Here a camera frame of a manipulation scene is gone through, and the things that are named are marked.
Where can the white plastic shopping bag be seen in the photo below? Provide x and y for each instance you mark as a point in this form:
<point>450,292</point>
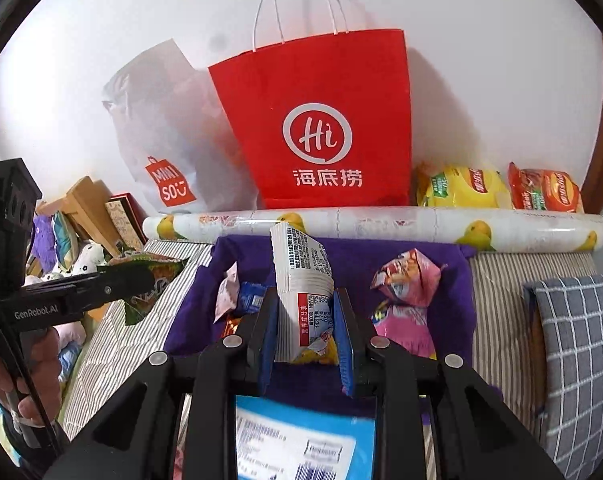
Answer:
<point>181,125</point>

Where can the red paper bag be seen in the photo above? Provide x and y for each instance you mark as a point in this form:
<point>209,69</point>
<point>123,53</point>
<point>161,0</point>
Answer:
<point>331,85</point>

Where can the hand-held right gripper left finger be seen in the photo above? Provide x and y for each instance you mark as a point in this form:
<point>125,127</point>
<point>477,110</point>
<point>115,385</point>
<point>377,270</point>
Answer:
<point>266,355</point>

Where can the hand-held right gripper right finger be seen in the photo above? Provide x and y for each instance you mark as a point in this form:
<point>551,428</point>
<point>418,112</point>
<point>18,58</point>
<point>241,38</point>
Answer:
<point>344,352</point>

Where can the white spotted plush toy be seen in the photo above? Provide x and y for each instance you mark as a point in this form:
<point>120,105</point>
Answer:
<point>89,257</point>

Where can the duck print paper roll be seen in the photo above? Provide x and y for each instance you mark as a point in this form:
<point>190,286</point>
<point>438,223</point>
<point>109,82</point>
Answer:
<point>381,222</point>

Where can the striped bed sheet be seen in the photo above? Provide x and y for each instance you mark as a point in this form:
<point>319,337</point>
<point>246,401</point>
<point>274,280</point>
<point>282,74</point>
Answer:
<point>496,310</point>

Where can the small white pink packet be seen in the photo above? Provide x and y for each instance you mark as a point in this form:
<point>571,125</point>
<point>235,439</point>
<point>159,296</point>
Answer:
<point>227,292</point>

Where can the light blue mailer bag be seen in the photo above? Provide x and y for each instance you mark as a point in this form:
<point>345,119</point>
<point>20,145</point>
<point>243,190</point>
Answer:
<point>261,402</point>

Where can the white snack packet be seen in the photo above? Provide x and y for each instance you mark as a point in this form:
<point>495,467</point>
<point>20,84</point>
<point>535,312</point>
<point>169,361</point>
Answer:
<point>301,270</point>

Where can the pink orange snack packet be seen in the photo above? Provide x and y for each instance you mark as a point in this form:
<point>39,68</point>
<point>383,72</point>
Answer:
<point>406,280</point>

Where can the purple towel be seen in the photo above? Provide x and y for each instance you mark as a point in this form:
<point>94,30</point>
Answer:
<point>351,265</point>

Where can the grey checked pillow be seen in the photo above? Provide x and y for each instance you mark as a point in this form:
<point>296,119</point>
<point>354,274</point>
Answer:
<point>576,340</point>

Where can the orange chip bag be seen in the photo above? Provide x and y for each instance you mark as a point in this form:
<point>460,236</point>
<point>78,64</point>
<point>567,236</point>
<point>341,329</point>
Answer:
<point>546,190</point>

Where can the wooden stand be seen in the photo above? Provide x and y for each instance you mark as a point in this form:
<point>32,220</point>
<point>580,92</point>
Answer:
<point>86,200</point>

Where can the blue snack packet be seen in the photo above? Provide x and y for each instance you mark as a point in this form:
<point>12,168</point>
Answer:
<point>251,300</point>

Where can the dark red framed box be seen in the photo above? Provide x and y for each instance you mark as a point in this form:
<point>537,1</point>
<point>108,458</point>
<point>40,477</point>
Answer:
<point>126,220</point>

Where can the green snack packet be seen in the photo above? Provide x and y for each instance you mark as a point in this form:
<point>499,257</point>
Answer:
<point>166,270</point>

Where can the person's left hand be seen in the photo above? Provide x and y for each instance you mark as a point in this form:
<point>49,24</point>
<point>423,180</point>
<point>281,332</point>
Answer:
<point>44,360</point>

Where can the orange red snack packet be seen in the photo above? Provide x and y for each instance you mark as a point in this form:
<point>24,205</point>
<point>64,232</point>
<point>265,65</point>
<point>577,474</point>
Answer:
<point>233,329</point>

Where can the yellow chip bag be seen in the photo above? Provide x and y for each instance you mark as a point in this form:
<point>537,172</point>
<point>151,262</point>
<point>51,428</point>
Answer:
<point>461,187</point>

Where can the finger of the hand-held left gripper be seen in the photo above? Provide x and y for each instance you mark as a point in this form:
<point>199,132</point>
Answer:
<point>126,280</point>

